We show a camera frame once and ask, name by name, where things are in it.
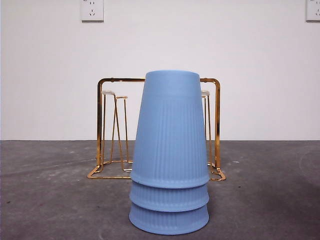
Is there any gold wire cup holder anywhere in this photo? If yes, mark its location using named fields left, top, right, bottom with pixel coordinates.
left=86, top=77, right=227, bottom=181

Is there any blue ribbed plastic cup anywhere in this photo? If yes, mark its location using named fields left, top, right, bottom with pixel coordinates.
left=129, top=179, right=210, bottom=212
left=128, top=201, right=210, bottom=231
left=130, top=70, right=210, bottom=189

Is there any white wall power socket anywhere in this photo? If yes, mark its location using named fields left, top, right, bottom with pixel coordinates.
left=80, top=0, right=105, bottom=22
left=305, top=0, right=320, bottom=22

